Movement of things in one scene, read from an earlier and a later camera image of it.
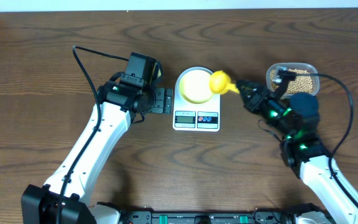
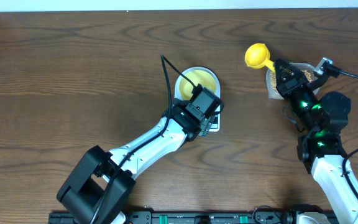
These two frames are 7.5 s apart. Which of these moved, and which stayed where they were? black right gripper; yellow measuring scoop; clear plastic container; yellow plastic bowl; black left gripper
Moved: yellow measuring scoop; black left gripper; black right gripper
Stayed: clear plastic container; yellow plastic bowl
